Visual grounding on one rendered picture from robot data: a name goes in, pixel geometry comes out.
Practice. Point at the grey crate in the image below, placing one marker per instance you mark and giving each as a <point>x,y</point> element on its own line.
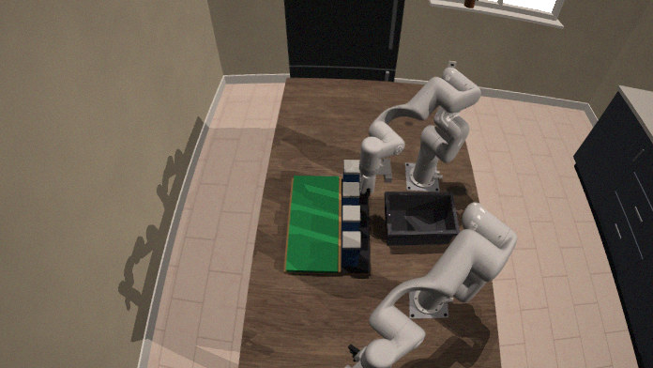
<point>414,214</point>

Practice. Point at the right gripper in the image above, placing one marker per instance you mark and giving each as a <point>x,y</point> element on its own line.
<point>366,184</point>

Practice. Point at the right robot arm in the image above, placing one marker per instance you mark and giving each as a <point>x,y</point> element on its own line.
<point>444,142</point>

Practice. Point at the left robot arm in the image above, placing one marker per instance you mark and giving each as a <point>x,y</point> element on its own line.
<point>470,252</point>

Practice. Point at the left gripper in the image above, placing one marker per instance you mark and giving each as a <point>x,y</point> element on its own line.
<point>356,354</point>

